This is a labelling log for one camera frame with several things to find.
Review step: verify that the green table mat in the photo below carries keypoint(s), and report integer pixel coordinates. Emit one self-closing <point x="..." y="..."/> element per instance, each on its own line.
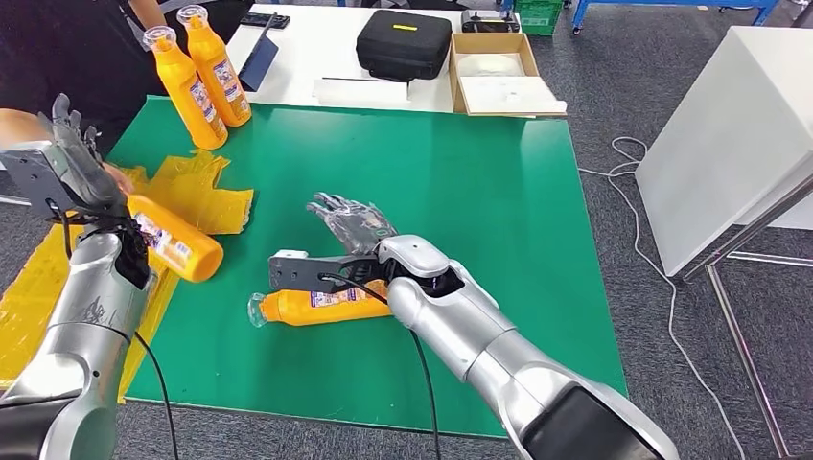
<point x="381" y="165"/>

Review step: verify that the white foam block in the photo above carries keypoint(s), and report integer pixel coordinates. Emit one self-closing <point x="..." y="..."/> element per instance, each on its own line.
<point x="509" y="95"/>

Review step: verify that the black phone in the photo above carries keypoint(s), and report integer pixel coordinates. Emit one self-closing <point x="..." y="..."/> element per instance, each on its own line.
<point x="265" y="21"/>

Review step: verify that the dark blue tablet folio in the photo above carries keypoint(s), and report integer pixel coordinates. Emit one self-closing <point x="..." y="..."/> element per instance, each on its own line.
<point x="258" y="63"/>

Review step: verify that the person's right hand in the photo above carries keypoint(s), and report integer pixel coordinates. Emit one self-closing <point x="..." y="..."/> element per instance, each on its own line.
<point x="122" y="179"/>

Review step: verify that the black carrying case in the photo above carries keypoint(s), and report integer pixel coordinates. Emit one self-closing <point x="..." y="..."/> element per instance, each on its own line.
<point x="404" y="44"/>

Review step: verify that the white table with metal legs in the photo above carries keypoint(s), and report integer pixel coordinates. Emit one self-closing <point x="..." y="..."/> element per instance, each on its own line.
<point x="730" y="127"/>

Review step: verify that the round white plate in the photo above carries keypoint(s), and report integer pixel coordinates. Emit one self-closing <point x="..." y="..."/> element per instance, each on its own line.
<point x="489" y="65"/>

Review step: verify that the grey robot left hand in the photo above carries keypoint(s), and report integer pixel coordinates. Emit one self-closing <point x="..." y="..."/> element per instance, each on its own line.
<point x="86" y="171"/>

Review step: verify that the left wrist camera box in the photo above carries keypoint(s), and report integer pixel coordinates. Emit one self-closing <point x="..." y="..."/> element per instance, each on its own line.
<point x="32" y="178"/>

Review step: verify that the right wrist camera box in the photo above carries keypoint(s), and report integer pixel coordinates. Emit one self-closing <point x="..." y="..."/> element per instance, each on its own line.
<point x="292" y="273"/>

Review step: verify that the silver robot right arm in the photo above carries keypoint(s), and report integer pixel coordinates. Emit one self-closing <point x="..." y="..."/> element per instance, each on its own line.
<point x="495" y="355"/>

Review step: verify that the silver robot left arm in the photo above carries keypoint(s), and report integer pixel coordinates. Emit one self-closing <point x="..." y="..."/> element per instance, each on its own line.
<point x="82" y="330"/>

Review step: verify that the person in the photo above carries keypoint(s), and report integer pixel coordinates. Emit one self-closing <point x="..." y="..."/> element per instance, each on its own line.
<point x="76" y="51"/>

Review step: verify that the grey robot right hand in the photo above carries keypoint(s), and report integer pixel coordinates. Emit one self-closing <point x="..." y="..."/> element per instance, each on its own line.
<point x="359" y="225"/>

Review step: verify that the green plastic crate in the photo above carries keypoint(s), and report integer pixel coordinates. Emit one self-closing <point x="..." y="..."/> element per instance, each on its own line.
<point x="538" y="16"/>

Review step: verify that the yellow plastic sheet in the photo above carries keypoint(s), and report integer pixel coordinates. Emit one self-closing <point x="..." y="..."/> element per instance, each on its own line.
<point x="197" y="197"/>

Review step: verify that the black controller device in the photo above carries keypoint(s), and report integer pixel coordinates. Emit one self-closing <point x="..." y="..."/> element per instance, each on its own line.
<point x="489" y="22"/>

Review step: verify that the white desk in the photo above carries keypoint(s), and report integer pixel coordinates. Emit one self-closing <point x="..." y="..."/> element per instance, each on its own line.
<point x="317" y="51"/>

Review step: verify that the orange bottle with label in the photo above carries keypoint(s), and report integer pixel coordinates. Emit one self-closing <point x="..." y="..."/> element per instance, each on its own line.
<point x="190" y="251"/>
<point x="187" y="89"/>
<point x="219" y="76"/>
<point x="286" y="308"/>

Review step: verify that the person's right forearm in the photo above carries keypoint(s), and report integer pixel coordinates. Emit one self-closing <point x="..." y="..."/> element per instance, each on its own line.
<point x="22" y="127"/>

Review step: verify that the blue metal frame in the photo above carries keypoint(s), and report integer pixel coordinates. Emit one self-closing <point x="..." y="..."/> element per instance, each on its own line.
<point x="673" y="2"/>

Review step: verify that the open cardboard box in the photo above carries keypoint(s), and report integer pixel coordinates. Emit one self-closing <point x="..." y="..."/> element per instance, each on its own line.
<point x="454" y="73"/>

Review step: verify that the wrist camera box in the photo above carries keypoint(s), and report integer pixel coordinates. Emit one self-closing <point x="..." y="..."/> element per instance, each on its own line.
<point x="292" y="273"/>
<point x="32" y="178"/>

